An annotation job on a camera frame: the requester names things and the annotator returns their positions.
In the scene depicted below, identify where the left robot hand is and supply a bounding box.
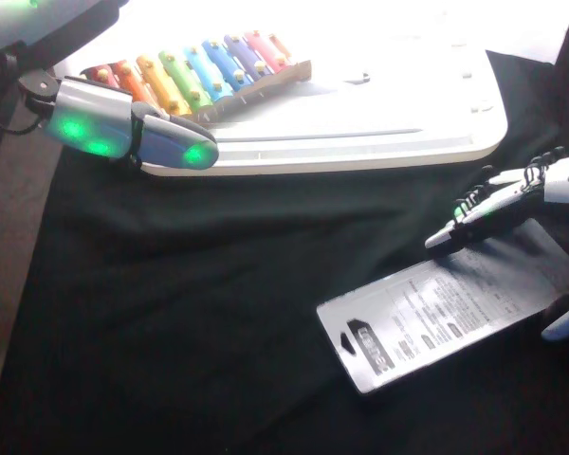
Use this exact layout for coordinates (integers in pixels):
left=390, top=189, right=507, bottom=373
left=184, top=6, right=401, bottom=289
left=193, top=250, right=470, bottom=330
left=0, top=0, right=219, bottom=171

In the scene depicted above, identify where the rainbow wooden xylophone toy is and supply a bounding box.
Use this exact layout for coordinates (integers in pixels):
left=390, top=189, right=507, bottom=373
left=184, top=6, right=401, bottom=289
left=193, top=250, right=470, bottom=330
left=79, top=30, right=313, bottom=125

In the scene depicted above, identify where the grey Deli packaged box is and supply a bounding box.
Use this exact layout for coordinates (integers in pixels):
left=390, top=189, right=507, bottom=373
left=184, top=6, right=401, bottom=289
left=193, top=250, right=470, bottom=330
left=316, top=217, right=569, bottom=395

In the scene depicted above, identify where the white plastic bin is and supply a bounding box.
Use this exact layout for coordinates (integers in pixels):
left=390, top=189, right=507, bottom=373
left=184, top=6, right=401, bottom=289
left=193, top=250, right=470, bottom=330
left=75, top=27, right=509, bottom=178

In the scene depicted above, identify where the black table cloth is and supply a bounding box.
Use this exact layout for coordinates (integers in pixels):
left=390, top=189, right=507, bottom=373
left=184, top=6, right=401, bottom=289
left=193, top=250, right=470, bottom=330
left=0, top=46, right=569, bottom=455

